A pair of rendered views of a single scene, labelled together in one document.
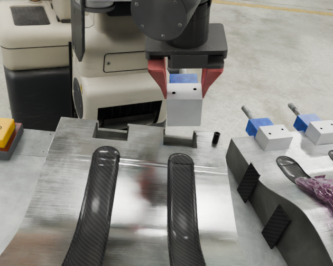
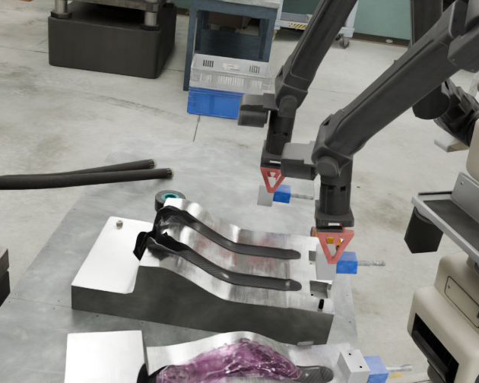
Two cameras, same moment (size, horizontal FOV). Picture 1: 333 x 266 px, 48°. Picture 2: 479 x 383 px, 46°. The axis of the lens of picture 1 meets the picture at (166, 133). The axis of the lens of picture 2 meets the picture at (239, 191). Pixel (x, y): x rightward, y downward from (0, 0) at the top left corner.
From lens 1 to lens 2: 107 cm
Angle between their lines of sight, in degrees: 78
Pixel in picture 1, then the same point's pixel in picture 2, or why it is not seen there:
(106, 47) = (452, 270)
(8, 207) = not seen: hidden behind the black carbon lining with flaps
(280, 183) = (292, 356)
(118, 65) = (455, 297)
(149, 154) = (296, 272)
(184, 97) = (318, 248)
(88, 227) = (236, 248)
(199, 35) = (321, 204)
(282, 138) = (346, 362)
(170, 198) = (259, 278)
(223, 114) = not seen: outside the picture
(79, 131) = (313, 245)
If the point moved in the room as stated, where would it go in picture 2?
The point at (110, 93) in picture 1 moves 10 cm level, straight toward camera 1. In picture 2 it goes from (425, 306) to (382, 302)
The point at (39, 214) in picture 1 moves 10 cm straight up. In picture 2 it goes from (243, 232) to (249, 194)
